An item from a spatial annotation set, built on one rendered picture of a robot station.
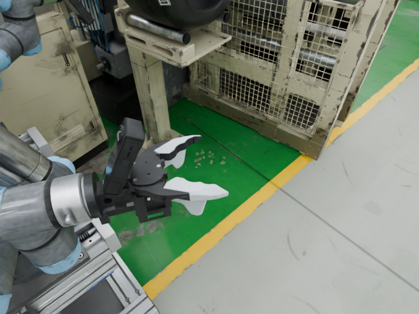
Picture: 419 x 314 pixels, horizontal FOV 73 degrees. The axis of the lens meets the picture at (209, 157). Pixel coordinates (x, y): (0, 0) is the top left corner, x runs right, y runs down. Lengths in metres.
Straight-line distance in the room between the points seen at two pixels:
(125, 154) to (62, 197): 0.11
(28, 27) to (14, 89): 0.72
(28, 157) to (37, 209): 0.15
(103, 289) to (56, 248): 0.80
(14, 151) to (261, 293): 1.21
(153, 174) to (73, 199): 0.11
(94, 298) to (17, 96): 0.99
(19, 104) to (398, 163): 2.27
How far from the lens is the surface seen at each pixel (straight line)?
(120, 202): 0.47
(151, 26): 1.35
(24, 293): 0.83
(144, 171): 0.44
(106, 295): 1.31
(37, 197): 0.46
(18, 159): 0.57
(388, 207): 1.97
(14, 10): 0.93
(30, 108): 1.69
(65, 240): 0.54
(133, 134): 0.38
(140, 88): 1.78
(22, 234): 0.48
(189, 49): 1.27
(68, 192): 0.44
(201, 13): 1.24
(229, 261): 1.52
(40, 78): 1.66
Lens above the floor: 1.40
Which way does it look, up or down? 46 degrees down
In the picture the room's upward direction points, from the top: straight up
